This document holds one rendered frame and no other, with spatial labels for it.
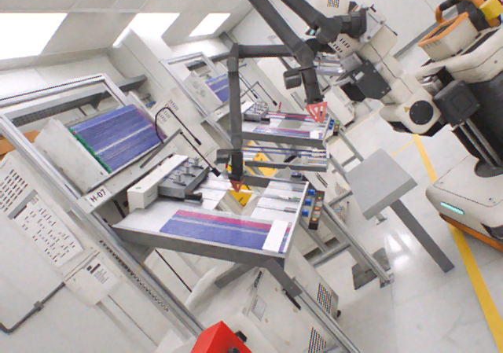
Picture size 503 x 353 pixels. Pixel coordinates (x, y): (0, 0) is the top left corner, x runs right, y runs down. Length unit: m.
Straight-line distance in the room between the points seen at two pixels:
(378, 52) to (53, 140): 1.41
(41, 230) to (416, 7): 8.49
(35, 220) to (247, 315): 0.99
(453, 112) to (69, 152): 1.58
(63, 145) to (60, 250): 0.46
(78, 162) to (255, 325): 1.00
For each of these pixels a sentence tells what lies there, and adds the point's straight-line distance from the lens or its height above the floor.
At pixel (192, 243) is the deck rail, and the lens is 1.52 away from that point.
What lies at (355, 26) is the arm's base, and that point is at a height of 1.18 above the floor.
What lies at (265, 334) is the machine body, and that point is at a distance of 1.70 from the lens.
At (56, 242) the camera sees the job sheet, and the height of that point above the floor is 1.32.
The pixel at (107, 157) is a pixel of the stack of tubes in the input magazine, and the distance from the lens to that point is 1.80.
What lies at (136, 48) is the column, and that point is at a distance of 5.27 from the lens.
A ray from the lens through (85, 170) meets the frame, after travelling 1.76.
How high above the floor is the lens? 1.19
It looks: 6 degrees down
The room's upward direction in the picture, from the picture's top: 41 degrees counter-clockwise
